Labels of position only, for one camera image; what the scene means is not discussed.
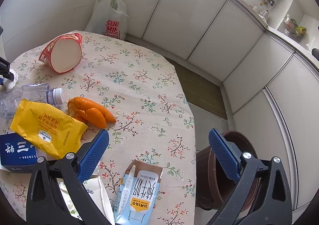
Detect bag of vegetables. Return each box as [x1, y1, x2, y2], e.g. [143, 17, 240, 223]
[283, 14, 307, 42]

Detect brown trash bin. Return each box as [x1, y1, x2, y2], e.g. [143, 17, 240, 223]
[196, 131, 259, 211]

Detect brown floor mat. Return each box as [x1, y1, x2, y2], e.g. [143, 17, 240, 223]
[166, 57, 227, 120]

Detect white paper cup green leaves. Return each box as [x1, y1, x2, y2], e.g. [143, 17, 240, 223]
[57, 177, 115, 224]

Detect blue milk carton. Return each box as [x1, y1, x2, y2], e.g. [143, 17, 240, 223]
[114, 160, 163, 225]

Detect crumpled white tissue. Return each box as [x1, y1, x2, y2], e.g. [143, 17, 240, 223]
[2, 69, 19, 90]

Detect red instant noodle bowl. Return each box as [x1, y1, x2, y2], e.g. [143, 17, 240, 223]
[39, 32, 83, 74]

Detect clear plastic bottle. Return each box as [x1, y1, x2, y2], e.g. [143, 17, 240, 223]
[0, 83, 64, 119]

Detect floral tablecloth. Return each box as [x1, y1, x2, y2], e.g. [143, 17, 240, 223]
[11, 32, 196, 224]

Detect white kitchen cabinets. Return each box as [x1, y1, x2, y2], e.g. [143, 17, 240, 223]
[124, 0, 318, 218]

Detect dark blue carton box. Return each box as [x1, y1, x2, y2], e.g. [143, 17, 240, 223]
[1, 133, 38, 173]

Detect white plastic shopping bag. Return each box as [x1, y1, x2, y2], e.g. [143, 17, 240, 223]
[84, 0, 128, 40]

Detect orange peel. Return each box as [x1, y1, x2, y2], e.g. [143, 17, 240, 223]
[68, 97, 117, 129]

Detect yellow snack wrapper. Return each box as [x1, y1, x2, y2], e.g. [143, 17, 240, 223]
[10, 99, 88, 159]

